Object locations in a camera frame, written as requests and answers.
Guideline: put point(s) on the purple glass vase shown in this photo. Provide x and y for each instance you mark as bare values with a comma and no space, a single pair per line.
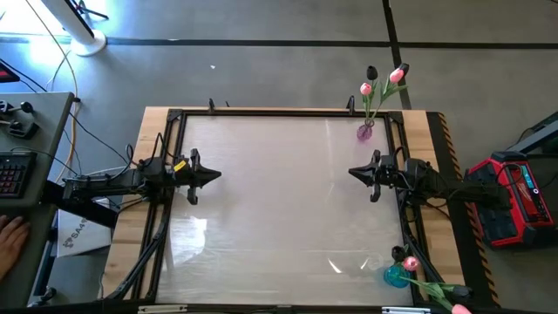
364,132

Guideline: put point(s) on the white printed cardboard box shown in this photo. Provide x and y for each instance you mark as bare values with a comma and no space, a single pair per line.
83,233

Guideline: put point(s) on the black aluminium table frame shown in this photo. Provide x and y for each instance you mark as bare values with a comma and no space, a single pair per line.
283,112

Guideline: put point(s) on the grey desk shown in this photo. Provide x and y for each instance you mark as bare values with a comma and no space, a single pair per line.
48,131

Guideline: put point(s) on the black desk support beam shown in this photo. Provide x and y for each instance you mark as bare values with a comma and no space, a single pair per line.
83,210

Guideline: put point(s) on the black desk clamp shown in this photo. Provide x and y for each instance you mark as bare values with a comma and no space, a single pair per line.
24,129

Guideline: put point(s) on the red and black toolbox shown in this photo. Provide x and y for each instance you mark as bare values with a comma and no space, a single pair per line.
523,218

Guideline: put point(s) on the person's hand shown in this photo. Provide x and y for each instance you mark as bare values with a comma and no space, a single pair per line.
11,244

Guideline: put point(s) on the black backlit keyboard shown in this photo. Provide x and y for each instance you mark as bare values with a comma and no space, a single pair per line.
13,174

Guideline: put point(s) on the red and black device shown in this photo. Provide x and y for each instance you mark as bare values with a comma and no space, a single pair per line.
6,74

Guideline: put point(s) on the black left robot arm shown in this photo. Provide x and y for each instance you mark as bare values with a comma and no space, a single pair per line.
109,185

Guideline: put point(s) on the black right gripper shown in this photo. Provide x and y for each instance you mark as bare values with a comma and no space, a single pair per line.
388,172

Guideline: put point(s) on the grey equipment stand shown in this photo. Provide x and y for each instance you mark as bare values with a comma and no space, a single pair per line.
545,131

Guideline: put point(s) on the silver metal bracket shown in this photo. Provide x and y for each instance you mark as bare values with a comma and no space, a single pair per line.
405,310
161,309

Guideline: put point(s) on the blue glass vase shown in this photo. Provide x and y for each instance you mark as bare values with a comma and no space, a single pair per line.
392,279

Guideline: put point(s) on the black hazard-striped base plate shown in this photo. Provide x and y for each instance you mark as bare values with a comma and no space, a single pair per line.
462,261

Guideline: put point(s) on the black table edge clamp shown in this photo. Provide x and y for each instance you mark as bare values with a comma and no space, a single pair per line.
212,106
351,104

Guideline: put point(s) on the black round knob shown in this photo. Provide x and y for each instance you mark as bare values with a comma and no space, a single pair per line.
27,107

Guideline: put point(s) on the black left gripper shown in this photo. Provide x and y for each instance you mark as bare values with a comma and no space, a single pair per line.
187,174

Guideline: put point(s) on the white floor stand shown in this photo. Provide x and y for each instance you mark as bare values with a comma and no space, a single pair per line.
89,43

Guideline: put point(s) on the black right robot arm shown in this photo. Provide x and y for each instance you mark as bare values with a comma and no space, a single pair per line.
457,189

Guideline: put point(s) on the black desk foot knob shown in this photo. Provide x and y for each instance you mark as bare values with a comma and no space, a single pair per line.
49,293

